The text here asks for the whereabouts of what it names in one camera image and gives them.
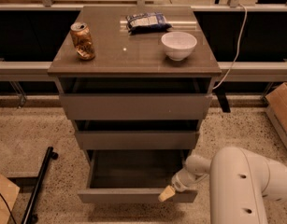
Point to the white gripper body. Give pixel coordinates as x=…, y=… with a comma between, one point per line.
x=179, y=183

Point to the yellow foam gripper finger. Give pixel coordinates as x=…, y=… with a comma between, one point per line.
x=167, y=193

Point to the grey bottom drawer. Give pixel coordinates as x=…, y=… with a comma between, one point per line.
x=130, y=176

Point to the grey drawer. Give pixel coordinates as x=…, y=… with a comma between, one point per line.
x=130, y=176
x=137, y=134
x=136, y=99

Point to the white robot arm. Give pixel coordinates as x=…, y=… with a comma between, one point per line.
x=239, y=182

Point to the grey middle drawer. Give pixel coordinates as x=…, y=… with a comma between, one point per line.
x=137, y=134

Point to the grey top drawer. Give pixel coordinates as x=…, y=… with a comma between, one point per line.
x=136, y=99

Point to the cardboard box right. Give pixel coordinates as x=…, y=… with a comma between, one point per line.
x=277, y=110

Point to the white ceramic bowl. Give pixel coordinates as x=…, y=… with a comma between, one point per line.
x=178, y=45

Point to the wooden board left corner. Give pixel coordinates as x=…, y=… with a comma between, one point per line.
x=8, y=196

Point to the blue white snack bag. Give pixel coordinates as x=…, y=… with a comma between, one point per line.
x=147, y=23

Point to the crushed golden soda can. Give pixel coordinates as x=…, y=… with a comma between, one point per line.
x=82, y=40

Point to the black bracket behind cabinet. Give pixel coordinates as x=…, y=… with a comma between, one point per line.
x=222, y=99

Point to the metal guard rail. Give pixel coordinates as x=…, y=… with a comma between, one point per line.
x=240, y=71

